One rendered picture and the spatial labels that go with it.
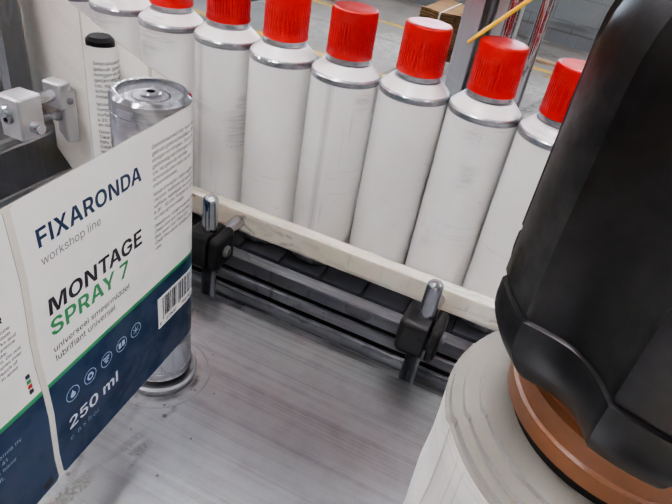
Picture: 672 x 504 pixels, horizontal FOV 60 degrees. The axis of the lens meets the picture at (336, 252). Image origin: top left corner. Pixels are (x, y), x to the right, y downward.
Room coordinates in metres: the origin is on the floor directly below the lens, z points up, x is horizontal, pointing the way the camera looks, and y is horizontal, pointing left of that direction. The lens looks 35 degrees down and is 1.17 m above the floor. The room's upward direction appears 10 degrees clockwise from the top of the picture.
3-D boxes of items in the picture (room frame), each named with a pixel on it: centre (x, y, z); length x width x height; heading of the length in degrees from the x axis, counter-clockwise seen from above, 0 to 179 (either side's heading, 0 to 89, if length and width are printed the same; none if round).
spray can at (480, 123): (0.40, -0.08, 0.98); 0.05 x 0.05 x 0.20
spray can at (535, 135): (0.37, -0.13, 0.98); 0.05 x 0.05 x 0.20
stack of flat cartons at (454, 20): (4.60, -0.68, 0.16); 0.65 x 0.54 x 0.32; 68
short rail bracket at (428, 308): (0.31, -0.07, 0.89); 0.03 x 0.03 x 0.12; 72
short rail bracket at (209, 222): (0.38, 0.09, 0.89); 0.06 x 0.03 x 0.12; 162
